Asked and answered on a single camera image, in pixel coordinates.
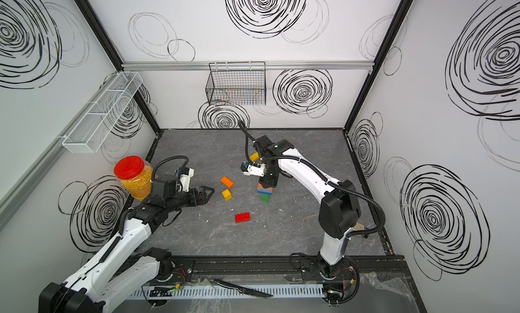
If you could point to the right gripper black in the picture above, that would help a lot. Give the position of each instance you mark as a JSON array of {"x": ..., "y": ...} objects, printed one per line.
[{"x": 267, "y": 183}]

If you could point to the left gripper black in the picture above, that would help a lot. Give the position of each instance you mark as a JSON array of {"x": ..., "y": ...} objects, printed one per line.
[{"x": 204, "y": 198}]

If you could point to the orange round lego piece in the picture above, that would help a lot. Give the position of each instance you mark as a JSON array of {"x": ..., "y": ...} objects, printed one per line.
[{"x": 261, "y": 187}]

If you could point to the light blue lego brick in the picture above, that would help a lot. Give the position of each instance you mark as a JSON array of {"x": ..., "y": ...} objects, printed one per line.
[{"x": 266, "y": 192}]

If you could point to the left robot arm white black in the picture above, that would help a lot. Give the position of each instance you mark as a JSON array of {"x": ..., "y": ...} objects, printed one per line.
[{"x": 115, "y": 272}]

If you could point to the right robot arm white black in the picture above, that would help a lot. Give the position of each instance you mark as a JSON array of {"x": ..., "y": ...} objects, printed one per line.
[{"x": 339, "y": 204}]

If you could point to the yellow curved lego brick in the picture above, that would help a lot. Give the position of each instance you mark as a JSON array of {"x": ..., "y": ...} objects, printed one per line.
[{"x": 254, "y": 157}]

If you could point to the yellow square lego brick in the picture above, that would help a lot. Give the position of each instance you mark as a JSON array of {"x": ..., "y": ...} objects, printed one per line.
[{"x": 227, "y": 195}]

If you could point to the orange long lego brick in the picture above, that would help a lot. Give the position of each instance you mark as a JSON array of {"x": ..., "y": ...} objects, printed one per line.
[{"x": 227, "y": 182}]

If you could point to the red flat lego brick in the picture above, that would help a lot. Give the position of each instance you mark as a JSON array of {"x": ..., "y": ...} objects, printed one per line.
[{"x": 241, "y": 218}]

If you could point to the plastic jar red lid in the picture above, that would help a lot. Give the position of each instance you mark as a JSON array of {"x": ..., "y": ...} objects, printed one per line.
[{"x": 135, "y": 175}]

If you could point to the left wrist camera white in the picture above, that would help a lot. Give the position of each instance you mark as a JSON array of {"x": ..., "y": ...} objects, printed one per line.
[{"x": 185, "y": 178}]

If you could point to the black wire basket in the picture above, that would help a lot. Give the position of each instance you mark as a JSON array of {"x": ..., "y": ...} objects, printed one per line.
[{"x": 236, "y": 83}]

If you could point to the white slotted cable duct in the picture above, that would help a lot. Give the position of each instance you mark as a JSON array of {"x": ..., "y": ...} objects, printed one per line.
[{"x": 217, "y": 292}]

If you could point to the white wire shelf basket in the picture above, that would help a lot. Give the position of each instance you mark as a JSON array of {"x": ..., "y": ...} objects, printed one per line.
[{"x": 113, "y": 111}]

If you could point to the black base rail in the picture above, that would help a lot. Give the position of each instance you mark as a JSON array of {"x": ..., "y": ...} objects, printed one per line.
[{"x": 306, "y": 267}]

